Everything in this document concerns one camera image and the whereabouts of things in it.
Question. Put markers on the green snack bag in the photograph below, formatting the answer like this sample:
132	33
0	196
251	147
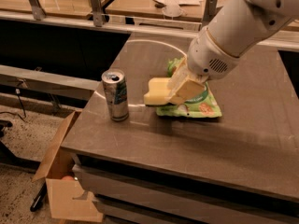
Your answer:
204	105

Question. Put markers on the cardboard box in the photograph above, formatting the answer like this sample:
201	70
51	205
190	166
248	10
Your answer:
67	198

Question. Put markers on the orange ball in box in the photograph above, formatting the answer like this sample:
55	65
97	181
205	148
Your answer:
68	178

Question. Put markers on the grey metal post right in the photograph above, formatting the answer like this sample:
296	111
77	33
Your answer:
209	11

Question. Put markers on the grey metal post middle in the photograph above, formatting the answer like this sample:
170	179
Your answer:
98	20

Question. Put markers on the grey metal post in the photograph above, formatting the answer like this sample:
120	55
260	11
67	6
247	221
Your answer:
209	11
98	20
37	10

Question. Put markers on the grey drawer front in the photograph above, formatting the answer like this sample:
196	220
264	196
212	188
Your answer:
143	202

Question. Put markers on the black chair base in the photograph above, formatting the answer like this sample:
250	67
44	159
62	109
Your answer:
7	156

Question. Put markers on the yellow sponge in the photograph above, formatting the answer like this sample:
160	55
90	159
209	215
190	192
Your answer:
158	93

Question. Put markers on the silver redbull can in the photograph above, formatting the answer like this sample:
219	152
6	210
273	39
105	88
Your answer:
115	89

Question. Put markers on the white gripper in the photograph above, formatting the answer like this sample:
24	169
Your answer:
207	57

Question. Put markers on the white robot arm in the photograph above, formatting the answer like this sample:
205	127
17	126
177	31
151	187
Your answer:
241	24

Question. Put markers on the grey metal post left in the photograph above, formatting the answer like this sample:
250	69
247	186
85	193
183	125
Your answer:
37	10

